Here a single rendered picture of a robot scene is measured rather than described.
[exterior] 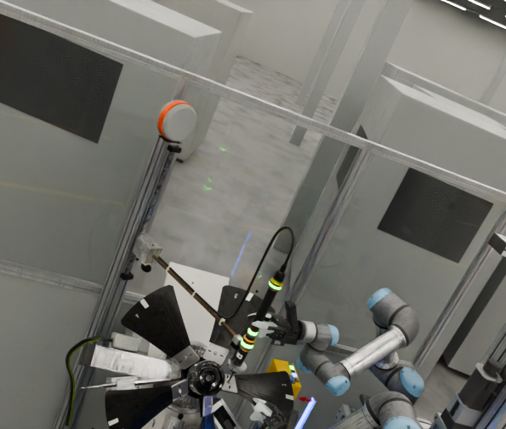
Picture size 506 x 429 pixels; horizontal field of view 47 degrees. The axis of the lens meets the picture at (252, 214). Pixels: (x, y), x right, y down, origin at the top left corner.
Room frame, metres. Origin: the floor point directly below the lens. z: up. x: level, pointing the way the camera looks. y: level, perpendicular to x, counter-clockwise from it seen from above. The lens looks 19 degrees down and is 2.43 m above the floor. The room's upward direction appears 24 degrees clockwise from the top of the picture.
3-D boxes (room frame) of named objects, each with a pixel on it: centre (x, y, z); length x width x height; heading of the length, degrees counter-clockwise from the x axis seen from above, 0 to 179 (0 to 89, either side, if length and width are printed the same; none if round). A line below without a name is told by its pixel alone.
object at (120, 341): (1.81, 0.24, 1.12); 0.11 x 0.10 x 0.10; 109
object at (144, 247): (2.13, 0.34, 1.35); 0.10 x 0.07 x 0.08; 54
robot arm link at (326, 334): (1.90, -0.41, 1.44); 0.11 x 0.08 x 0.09; 119
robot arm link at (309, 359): (1.88, -0.42, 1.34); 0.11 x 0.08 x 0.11; 45
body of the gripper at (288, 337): (1.82, -0.27, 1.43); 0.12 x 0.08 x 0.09; 119
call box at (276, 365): (2.16, -0.41, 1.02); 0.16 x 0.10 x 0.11; 19
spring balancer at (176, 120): (2.19, 0.42, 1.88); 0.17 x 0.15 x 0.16; 109
